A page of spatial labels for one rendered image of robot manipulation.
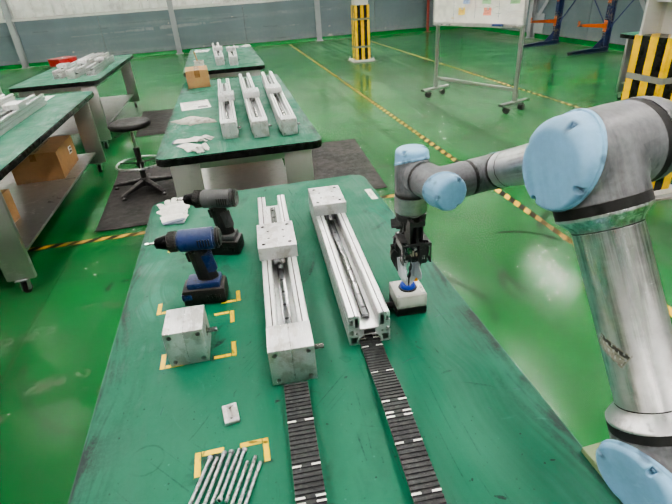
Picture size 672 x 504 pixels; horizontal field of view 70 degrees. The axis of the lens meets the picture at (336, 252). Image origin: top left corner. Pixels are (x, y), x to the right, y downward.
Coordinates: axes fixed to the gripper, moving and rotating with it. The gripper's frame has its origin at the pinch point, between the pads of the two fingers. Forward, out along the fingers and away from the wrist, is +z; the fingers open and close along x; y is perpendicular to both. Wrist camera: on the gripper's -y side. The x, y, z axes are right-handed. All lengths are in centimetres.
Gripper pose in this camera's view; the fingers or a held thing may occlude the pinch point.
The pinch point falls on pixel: (407, 279)
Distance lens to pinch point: 125.0
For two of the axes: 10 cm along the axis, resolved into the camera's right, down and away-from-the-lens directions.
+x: 9.8, -1.4, 1.2
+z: 0.6, 8.7, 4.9
